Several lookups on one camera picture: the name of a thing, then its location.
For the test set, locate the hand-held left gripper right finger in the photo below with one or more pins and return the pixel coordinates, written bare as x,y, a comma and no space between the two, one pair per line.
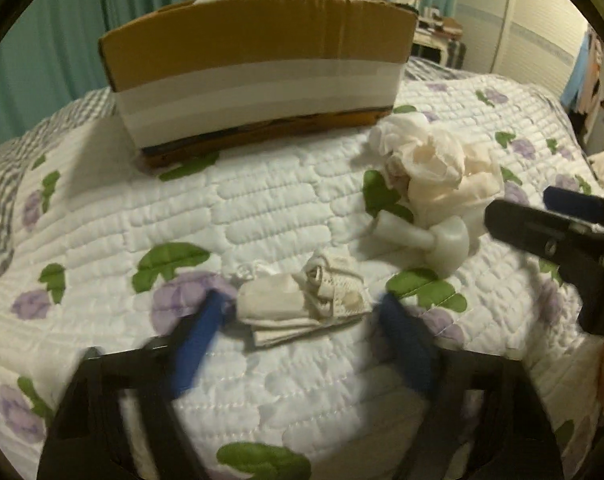
406,345

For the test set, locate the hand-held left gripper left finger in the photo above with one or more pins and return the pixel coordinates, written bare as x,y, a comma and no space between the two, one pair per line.
198,342

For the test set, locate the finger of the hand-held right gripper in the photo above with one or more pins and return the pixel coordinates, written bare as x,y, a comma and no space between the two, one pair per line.
574,203
527,232

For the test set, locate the white sock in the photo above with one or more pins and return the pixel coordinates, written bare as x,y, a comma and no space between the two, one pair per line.
302,300
432,240

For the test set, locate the cardboard box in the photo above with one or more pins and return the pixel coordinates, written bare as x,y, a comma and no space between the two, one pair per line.
262,70

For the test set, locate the pile of cream white socks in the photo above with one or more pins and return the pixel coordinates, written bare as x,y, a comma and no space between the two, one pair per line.
439,165

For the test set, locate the floral quilted blanket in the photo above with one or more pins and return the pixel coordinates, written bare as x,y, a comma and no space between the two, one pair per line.
262,240

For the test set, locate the hanging clothes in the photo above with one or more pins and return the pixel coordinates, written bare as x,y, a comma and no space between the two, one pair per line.
589,80

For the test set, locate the white wardrobe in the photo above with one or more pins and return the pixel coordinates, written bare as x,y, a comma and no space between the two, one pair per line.
537,20

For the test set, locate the white dressing table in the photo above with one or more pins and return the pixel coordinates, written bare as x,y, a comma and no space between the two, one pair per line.
439,35

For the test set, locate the grey checked blanket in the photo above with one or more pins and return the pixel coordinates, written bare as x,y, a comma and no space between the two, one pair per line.
12,195

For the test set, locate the teal curtain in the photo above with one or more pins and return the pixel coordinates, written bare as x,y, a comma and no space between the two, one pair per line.
57,30

